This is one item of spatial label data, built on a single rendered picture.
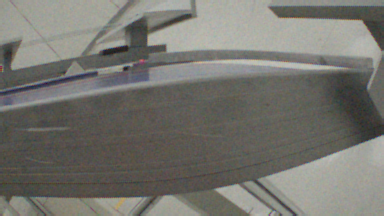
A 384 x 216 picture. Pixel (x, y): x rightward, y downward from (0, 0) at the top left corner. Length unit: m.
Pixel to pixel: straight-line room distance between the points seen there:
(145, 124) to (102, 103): 0.03
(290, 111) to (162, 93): 0.08
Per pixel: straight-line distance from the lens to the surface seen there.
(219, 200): 1.33
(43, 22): 8.47
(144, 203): 1.84
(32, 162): 0.33
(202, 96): 0.34
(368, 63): 0.45
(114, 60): 1.03
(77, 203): 1.84
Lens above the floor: 0.94
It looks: 18 degrees down
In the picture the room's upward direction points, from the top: 48 degrees counter-clockwise
